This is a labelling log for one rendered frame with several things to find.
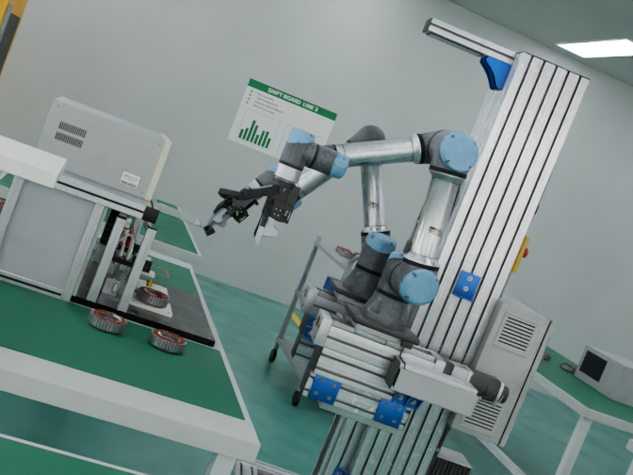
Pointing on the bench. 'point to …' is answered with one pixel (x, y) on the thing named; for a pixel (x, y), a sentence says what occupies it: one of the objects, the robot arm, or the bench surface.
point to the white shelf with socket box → (30, 162)
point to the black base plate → (191, 311)
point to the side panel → (45, 237)
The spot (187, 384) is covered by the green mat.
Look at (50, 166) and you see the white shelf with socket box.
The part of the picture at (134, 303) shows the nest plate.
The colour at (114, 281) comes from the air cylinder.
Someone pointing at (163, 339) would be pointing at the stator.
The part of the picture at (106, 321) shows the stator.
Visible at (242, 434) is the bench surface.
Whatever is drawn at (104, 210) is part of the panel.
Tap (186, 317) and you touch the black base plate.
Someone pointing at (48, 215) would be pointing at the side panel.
